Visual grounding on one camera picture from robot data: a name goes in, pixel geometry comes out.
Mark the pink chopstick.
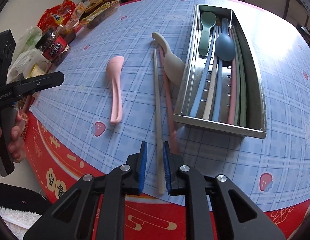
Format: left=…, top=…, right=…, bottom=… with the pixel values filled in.
left=159, top=46, right=179, bottom=154

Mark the pink spoon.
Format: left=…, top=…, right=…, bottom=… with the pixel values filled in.
left=106, top=56, right=124, bottom=125

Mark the blue chopstick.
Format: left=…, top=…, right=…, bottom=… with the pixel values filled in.
left=190, top=26, right=216, bottom=118

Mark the left hand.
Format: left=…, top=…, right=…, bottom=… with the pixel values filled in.
left=8, top=113, right=26, bottom=163

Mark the white plastic bag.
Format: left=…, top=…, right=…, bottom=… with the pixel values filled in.
left=6, top=26, right=51, bottom=83

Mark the red-labelled jar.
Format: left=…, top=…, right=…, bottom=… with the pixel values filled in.
left=35, top=29, right=70, bottom=66

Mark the red snack bag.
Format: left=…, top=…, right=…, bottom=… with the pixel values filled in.
left=37, top=0, right=76, bottom=33

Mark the steel utensil tray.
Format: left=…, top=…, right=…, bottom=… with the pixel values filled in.
left=173, top=4, right=267, bottom=139

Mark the beige spoon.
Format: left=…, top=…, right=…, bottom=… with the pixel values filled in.
left=152, top=32, right=185, bottom=87

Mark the blue plaid tablecloth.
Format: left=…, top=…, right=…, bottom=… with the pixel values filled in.
left=31, top=0, right=310, bottom=211

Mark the yellow snack package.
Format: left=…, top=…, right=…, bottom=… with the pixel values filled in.
left=79, top=0, right=120, bottom=29

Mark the dark blue spoon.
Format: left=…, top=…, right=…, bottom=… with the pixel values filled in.
left=211, top=17, right=236, bottom=123

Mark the green spoon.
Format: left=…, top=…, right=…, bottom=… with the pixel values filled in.
left=198, top=11, right=217, bottom=56

